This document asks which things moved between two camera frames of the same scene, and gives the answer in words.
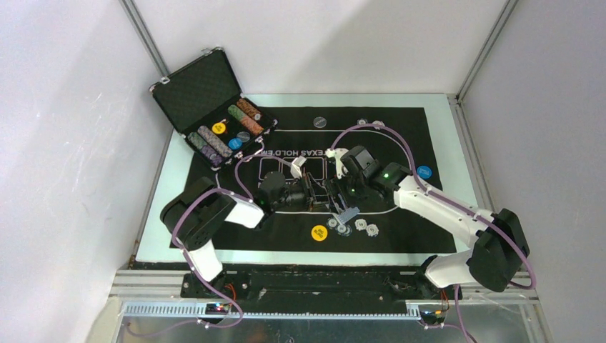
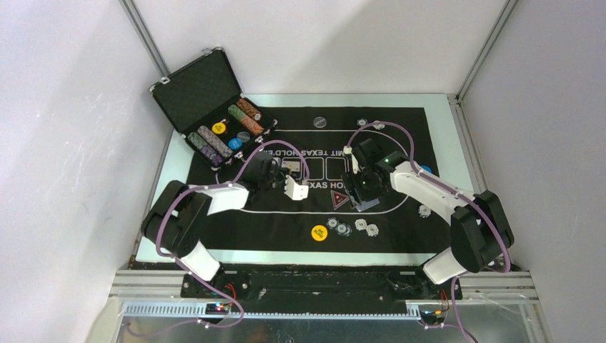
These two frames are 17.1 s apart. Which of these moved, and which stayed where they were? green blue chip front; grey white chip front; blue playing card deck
Moved: blue playing card deck
Stayed: grey white chip front; green blue chip front
